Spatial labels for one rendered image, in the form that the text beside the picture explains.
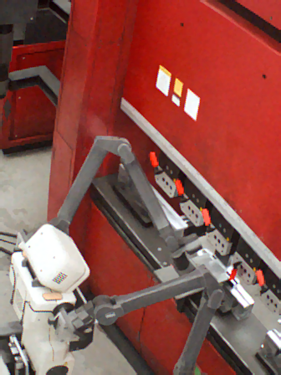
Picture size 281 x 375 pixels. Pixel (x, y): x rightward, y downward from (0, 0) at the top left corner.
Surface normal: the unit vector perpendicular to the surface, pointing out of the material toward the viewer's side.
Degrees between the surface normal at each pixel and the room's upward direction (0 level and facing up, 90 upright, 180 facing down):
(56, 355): 90
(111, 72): 90
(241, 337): 0
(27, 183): 0
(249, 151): 90
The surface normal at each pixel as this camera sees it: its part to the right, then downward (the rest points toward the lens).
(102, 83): 0.50, 0.58
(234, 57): -0.85, 0.22
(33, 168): 0.14, -0.78
